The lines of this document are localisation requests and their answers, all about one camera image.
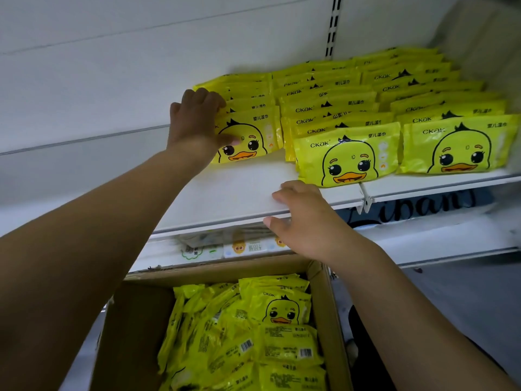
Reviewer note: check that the person's right hand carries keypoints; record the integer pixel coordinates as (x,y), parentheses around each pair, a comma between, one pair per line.
(313,228)

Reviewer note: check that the person's left hand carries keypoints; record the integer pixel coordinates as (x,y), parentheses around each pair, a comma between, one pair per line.
(195,130)

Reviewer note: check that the white metal shelf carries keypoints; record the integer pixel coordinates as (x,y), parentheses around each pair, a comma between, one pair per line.
(81,77)

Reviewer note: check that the person's right forearm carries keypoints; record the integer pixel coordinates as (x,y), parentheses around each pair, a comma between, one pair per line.
(423,330)

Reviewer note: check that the brown cardboard box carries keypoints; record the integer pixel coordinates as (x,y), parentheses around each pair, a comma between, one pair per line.
(138,321)

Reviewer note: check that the person's black trousers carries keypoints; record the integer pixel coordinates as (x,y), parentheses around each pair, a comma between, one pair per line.
(362,354)

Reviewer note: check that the white duck tissue pack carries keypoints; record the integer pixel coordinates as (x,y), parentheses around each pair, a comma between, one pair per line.
(244,246)

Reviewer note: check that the person's left forearm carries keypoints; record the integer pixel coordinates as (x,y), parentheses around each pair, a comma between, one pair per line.
(73,297)

